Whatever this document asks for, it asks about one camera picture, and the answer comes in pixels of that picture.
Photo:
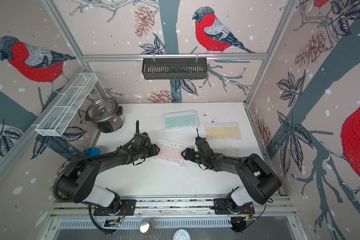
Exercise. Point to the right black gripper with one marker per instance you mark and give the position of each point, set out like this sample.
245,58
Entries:
190,155

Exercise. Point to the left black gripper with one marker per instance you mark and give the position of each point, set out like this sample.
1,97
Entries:
154,151

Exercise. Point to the pink keyboard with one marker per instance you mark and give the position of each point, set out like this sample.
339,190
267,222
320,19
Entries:
170,152

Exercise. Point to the green keyboard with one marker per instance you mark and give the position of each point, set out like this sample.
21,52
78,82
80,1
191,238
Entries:
177,121

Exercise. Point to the yellow keyboard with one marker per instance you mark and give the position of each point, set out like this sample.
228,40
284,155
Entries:
223,131

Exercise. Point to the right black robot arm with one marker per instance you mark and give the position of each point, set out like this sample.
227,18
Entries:
260,182

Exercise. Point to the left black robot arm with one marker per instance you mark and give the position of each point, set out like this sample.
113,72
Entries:
76,183

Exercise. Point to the steel rice cooker pot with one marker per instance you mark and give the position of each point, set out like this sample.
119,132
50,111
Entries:
106,115

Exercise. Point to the blue lidded container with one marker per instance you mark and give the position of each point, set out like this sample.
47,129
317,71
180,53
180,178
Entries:
92,152

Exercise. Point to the white round lid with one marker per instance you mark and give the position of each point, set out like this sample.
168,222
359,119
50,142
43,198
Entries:
181,234

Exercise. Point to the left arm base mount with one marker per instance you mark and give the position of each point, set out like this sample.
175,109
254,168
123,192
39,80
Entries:
123,207

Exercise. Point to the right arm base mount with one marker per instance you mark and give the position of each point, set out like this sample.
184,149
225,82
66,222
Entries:
224,206

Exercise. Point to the black hanging wall basket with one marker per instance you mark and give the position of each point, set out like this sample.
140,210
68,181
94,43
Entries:
175,68

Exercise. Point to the white wire mesh shelf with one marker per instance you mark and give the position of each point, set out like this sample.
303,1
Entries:
69,102

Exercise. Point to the aluminium rail track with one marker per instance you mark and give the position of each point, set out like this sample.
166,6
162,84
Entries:
178,206

